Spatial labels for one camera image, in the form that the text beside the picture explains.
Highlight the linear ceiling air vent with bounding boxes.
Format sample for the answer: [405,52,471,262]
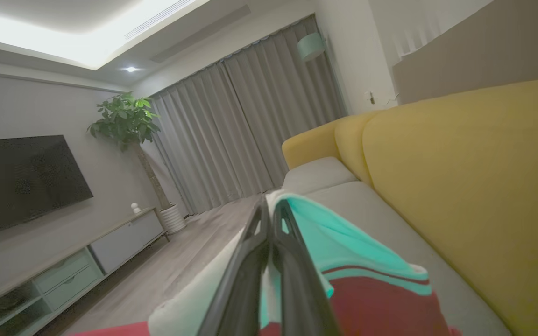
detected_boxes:
[124,0,197,40]

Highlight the yellow sofa back cushion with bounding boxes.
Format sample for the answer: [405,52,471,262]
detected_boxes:
[362,75,538,336]
[334,111,382,187]

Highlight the grey pleated curtain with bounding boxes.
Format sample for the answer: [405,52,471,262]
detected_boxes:
[150,14,348,216]

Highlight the long low television cabinet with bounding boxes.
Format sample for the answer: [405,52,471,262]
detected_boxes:
[0,208,170,336]

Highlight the black flat screen television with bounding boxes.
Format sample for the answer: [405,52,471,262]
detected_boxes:
[0,134,94,242]

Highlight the cylindrical lamp shade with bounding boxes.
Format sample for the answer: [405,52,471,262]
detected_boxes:
[296,32,328,63]

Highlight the green leafy potted tree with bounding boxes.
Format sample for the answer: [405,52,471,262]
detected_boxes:
[87,92,174,210]

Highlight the yellow sofa armrest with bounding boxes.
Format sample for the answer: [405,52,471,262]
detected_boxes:
[282,119,344,171]

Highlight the small grey sofa seat cushion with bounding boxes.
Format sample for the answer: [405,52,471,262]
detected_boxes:
[282,156,358,196]

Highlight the large grey sofa seat cushion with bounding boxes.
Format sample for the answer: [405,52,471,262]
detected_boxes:
[297,181,512,336]

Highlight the white ribbed plant pot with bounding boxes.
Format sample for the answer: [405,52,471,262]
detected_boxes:
[159,203,187,234]

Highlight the red shorts with white stripes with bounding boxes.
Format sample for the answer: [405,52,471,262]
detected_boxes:
[71,189,461,336]

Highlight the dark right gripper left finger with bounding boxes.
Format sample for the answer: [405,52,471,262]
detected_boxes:
[197,198,272,336]

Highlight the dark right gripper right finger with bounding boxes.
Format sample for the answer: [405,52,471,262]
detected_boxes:
[273,200,342,336]

